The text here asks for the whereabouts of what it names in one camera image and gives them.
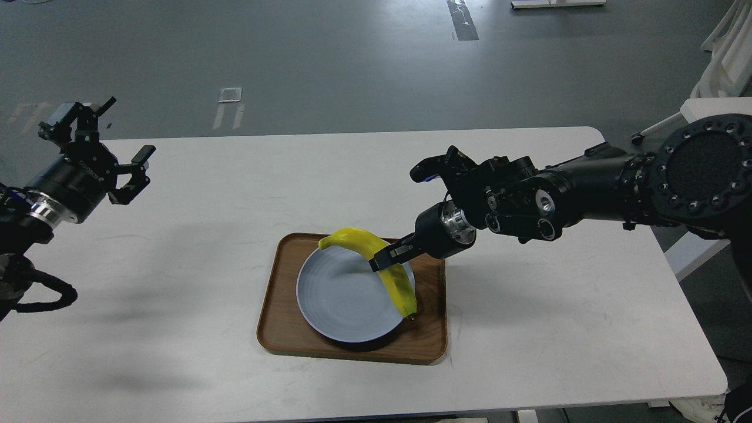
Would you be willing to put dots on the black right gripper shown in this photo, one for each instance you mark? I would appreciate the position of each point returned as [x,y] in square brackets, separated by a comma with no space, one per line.
[440,232]

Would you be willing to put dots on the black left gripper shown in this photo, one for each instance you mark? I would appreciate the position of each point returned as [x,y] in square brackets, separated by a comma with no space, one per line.
[73,186]

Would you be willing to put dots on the yellow banana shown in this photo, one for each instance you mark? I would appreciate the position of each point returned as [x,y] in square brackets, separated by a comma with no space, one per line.
[395,279]

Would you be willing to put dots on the light blue plate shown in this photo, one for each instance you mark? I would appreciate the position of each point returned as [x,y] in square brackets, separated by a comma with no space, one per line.
[342,299]

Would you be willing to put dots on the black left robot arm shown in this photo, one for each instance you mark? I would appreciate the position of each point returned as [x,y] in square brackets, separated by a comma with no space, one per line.
[25,289]

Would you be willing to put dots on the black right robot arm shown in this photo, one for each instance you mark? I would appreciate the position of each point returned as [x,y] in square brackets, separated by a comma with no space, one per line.
[513,198]

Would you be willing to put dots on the brown wooden tray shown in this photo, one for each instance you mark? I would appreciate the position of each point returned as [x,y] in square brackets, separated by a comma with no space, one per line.
[282,328]

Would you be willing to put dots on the white rolling chair base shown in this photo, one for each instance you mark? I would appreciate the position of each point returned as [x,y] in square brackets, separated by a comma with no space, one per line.
[720,89]

